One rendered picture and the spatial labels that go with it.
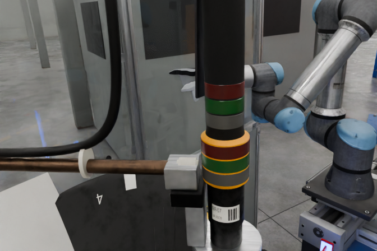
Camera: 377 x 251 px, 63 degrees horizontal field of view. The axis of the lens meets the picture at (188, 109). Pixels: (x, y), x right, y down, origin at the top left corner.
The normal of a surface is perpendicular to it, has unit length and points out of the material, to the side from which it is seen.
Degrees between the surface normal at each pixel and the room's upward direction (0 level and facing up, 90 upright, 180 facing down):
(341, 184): 72
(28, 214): 50
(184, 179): 90
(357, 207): 0
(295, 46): 90
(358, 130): 7
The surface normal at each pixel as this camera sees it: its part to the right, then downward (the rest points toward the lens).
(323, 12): -0.96, 0.14
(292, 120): 0.26, 0.30
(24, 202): 0.53, -0.46
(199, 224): -0.13, 0.33
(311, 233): -0.75, 0.26
